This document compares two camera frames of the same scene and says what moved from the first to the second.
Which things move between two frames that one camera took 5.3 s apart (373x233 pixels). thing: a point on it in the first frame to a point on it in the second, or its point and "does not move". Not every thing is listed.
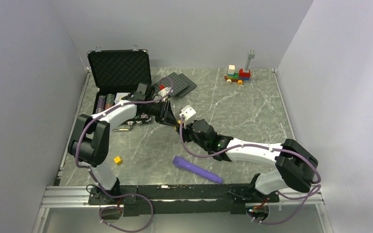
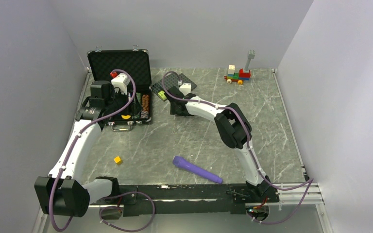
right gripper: x=185 y=129 to x=173 y=112
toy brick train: x=243 y=74 does not move
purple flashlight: x=178 y=161 does not move
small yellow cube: x=117 y=160 does not move
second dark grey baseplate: x=191 y=87 does not move
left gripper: x=166 y=114 to x=132 y=109
